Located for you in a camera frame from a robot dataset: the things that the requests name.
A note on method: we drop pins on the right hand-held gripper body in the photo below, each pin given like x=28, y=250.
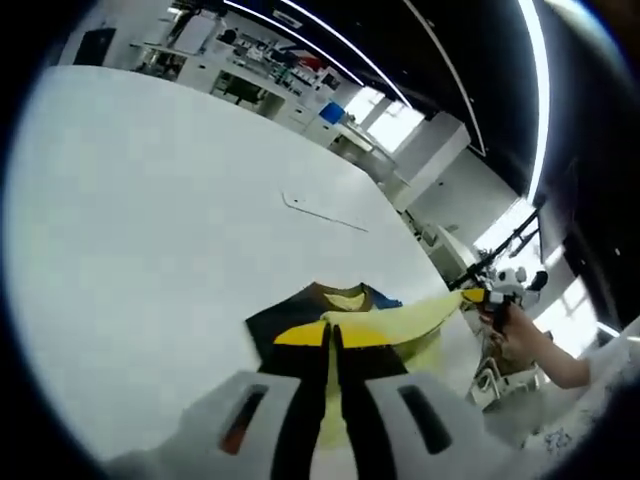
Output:
x=517, y=287

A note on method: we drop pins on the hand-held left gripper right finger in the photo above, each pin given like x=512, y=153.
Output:
x=400, y=420

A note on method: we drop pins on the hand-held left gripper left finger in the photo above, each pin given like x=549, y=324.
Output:
x=260, y=420

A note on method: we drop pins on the yellow blue black garment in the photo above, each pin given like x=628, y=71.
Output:
x=410, y=317

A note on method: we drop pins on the white template board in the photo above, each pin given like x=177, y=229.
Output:
x=320, y=212

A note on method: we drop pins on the person's right hand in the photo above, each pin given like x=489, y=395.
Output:
x=520, y=340

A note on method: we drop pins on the black metal rig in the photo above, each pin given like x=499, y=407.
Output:
x=472, y=271

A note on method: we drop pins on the white side desk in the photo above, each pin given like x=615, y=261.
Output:
x=445, y=245

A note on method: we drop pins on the person's white printed shirt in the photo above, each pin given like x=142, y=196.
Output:
x=600, y=390

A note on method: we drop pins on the white square pillar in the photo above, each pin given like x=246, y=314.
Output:
x=435, y=150
x=125, y=30

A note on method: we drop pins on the curved ceiling strip light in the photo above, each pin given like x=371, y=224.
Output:
x=542, y=90

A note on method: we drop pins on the blue storage bin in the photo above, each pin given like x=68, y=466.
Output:
x=331, y=112

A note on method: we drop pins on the long ceiling strip light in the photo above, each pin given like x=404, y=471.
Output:
x=360, y=76

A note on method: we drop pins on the red cloth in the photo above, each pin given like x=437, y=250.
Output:
x=311, y=63

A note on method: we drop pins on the white lab workbench row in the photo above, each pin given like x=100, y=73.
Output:
x=200, y=70

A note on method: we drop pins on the black cabinet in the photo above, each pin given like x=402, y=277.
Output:
x=95, y=46

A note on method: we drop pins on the white metal chair frame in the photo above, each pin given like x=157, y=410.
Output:
x=492, y=385

